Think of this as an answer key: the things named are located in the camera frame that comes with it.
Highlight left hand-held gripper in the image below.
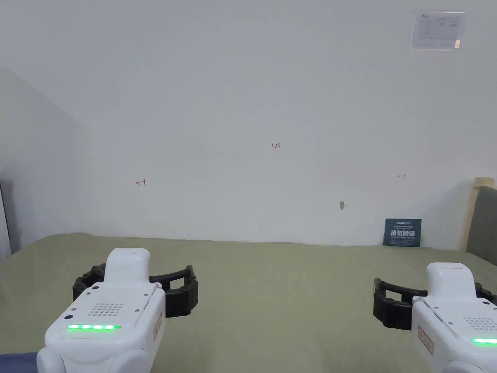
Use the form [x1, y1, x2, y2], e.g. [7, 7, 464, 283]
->
[36, 248, 200, 373]

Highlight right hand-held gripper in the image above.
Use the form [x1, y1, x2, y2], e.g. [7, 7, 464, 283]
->
[372, 262, 497, 373]

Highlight dark blue printed card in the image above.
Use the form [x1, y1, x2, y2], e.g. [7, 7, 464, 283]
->
[382, 218, 423, 248]

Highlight dark blue garment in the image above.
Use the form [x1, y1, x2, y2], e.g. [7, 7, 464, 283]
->
[0, 351, 39, 373]

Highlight bed with pale green sheet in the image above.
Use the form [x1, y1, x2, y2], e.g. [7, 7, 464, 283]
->
[0, 232, 497, 373]

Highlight white printed paper sheet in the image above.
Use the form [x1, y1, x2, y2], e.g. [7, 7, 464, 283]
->
[410, 10, 466, 52]

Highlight grey padded headboard, wooden frame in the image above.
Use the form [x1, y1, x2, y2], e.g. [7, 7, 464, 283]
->
[464, 176, 497, 267]

